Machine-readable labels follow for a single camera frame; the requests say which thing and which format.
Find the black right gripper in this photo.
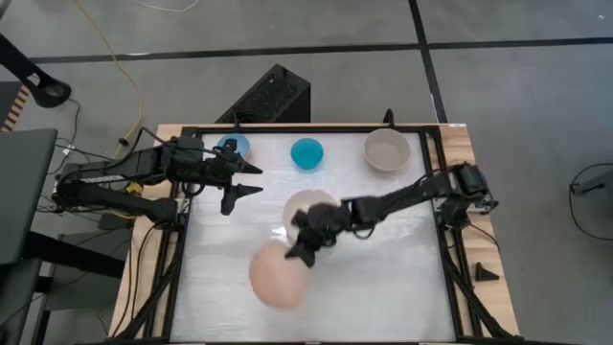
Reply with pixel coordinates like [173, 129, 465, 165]
[284, 199, 353, 269]

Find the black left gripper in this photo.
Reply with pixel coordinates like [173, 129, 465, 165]
[193, 142, 264, 217]

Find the large cream bowl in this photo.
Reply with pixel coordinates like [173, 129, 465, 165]
[281, 188, 343, 245]

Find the large pink bowl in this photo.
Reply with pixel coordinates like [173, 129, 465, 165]
[247, 238, 312, 311]

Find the black perforated box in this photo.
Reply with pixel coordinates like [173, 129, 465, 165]
[214, 62, 312, 126]

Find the white glossy table mat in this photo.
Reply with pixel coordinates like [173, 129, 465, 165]
[170, 131, 457, 343]

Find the grey bowl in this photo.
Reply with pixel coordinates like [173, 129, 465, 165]
[363, 127, 413, 173]

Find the dark grey desk panel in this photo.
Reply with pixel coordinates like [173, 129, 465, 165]
[0, 127, 59, 265]

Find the striped board edge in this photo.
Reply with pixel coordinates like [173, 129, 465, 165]
[0, 83, 31, 133]

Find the black table frame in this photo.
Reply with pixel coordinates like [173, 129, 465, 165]
[112, 123, 524, 345]

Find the yellow cable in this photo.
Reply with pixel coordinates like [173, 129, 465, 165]
[74, 0, 146, 220]

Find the black triangular bracket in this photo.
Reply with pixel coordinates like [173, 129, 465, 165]
[473, 261, 501, 284]

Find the white cable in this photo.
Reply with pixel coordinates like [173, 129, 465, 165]
[133, 0, 200, 14]

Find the black floor cable loop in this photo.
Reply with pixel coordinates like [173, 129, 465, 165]
[568, 162, 613, 242]

